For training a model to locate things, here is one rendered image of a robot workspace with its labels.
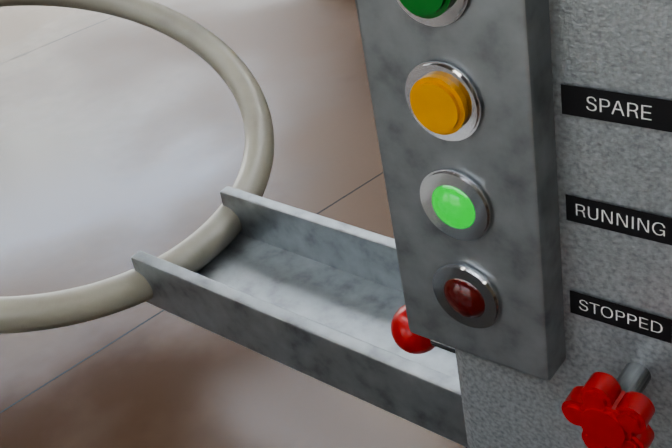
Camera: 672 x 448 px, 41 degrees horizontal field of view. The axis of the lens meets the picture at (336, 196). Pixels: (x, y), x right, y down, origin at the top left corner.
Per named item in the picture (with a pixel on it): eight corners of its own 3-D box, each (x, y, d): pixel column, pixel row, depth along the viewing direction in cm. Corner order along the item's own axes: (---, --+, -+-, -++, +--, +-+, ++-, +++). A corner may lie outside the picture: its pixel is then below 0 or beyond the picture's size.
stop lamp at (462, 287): (498, 313, 43) (495, 273, 42) (483, 331, 42) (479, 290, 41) (455, 299, 44) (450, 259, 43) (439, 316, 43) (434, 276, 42)
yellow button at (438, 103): (477, 130, 37) (472, 72, 36) (464, 142, 37) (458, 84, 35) (424, 120, 39) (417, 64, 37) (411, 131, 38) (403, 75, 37)
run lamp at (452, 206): (490, 224, 40) (485, 178, 39) (474, 241, 39) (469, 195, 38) (444, 212, 42) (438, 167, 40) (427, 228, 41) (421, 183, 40)
